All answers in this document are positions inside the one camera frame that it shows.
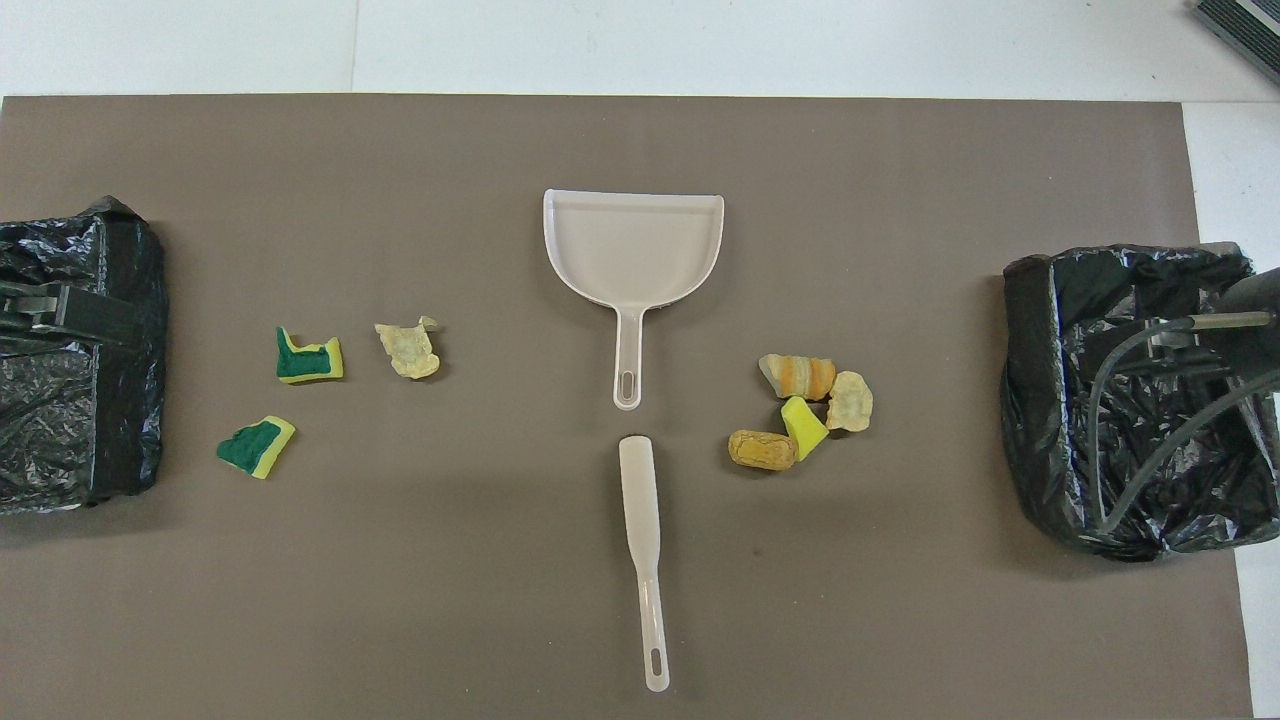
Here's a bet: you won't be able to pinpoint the notched green yellow sponge piece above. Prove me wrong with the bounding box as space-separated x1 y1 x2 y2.
275 326 345 386

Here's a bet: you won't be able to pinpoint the small green yellow sponge piece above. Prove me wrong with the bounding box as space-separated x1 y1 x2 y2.
216 414 297 481

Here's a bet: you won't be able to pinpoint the beige hand brush black bristles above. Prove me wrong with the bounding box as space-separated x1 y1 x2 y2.
618 435 671 693

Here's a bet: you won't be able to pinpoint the bin lined with black bag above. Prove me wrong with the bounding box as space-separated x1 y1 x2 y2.
1002 243 1280 563
0 195 169 517

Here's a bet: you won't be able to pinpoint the orange striped foam scrap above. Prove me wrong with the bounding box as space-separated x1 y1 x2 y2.
757 353 837 402

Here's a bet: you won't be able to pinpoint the dark grey ribbed device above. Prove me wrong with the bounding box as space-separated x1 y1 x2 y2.
1193 0 1280 87

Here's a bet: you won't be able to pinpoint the pale orange foam scrap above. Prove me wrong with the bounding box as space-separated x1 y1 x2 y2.
374 316 443 381

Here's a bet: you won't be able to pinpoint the brown cork-like piece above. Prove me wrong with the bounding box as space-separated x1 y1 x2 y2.
727 429 800 472

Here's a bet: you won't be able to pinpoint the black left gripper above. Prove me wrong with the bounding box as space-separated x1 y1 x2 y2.
0 282 136 348

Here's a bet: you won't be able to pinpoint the pale tan foam scrap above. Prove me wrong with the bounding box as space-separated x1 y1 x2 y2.
826 370 875 434

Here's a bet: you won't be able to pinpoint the beige plastic dustpan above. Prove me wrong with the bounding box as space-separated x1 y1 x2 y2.
543 188 726 412

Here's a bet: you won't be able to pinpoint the yellow sponge wedge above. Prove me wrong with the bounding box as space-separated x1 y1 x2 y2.
780 395 830 462

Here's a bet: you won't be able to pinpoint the large brown table mat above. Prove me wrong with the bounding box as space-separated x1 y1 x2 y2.
0 95 1256 720

